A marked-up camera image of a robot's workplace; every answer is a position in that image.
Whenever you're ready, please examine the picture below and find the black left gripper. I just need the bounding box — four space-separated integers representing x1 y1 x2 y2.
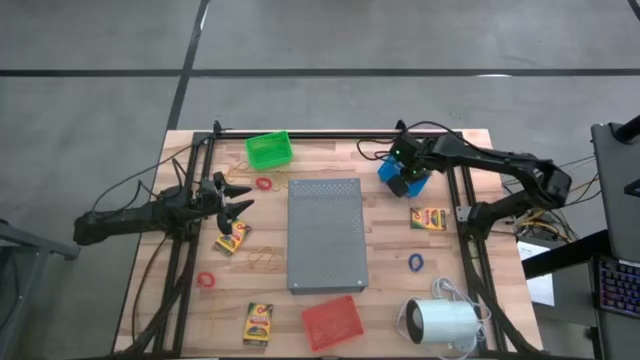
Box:
199 171 256 237

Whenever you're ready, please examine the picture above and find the black desk bar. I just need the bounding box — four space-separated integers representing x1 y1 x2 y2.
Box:
522 228 610 280

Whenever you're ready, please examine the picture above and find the blue plastic basket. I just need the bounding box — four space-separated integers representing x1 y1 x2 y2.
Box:
377 153 433 199

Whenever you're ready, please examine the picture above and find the yellow rubber band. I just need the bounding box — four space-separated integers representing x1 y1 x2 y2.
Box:
248 245 284 272
227 159 252 184

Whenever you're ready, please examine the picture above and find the yellow green crayon box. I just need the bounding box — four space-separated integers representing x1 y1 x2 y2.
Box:
213 219 254 257
409 207 447 232
242 302 274 348

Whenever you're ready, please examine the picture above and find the green plastic basket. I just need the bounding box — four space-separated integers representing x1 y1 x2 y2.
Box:
244 130 295 171

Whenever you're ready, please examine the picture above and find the grey perforated metal riser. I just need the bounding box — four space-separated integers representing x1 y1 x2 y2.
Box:
286 178 370 295

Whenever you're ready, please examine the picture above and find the white cylindrical device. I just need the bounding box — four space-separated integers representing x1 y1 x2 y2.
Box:
404 297 480 357

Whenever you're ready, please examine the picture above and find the red plastic basket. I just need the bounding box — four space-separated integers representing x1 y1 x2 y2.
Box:
300 294 365 353

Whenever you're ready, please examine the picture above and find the white paper sheet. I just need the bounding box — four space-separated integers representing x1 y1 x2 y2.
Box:
517 240 556 307

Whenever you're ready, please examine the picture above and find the grey metal stand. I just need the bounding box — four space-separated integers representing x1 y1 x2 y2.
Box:
0 218 80 360

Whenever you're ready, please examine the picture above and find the black keyboard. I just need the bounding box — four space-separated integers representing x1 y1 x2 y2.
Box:
597 255 640 320

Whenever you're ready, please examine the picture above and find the black aluminium table frame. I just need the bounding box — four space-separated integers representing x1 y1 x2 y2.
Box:
127 128 539 360

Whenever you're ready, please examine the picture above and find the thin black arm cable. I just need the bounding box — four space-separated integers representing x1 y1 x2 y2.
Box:
92 142 211 211

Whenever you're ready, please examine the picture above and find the white cable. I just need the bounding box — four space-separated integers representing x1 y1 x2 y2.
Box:
396 276 494 360

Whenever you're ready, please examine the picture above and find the brown cable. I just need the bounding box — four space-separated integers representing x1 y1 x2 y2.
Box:
130 234 169 344

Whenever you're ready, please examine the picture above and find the multicolour cable bundle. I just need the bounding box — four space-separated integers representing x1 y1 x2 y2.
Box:
504 154 601 246

